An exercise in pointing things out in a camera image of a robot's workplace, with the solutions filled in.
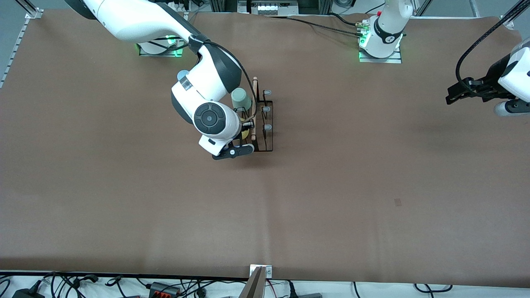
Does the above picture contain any mint green plastic cup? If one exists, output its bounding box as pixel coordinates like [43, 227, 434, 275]
[231, 88, 253, 111]

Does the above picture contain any black wire cup holder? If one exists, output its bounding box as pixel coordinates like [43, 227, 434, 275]
[238, 77, 274, 153]

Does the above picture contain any brown table mat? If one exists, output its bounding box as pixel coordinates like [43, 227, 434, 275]
[0, 9, 530, 288]

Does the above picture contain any white power strip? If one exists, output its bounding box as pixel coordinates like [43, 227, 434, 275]
[168, 0, 195, 13]

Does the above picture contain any grey connector box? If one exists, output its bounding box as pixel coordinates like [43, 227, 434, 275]
[238, 0, 299, 15]

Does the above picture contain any black orange connector block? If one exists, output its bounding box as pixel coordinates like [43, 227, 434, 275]
[148, 282, 181, 297]

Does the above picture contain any black power adapter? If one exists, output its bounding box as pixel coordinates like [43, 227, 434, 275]
[12, 288, 45, 298]

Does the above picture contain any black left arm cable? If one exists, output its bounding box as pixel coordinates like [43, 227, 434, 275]
[455, 0, 530, 86]

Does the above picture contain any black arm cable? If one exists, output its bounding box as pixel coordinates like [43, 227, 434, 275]
[455, 0, 530, 86]
[195, 37, 258, 125]

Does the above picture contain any aluminium frame corner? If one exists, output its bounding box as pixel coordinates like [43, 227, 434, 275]
[500, 0, 530, 30]

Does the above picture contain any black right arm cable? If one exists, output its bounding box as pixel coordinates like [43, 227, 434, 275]
[195, 37, 258, 125]

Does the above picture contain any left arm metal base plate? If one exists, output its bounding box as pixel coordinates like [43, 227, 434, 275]
[359, 46, 402, 64]

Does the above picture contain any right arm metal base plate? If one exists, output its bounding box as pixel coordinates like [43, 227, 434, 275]
[139, 38, 185, 58]

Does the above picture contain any short black table cable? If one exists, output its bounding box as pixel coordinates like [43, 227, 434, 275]
[327, 12, 365, 28]

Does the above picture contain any silver metal bracket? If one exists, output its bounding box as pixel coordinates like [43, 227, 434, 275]
[250, 265, 273, 279]

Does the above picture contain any grey support post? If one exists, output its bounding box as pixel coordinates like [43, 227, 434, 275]
[239, 266, 266, 298]

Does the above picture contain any long black table cable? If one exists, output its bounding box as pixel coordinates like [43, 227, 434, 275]
[265, 15, 366, 38]

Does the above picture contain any perforated aluminium rail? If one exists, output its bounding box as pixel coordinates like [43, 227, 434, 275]
[0, 19, 31, 88]

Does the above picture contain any aluminium corner bracket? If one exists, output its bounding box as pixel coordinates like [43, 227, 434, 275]
[17, 0, 44, 20]

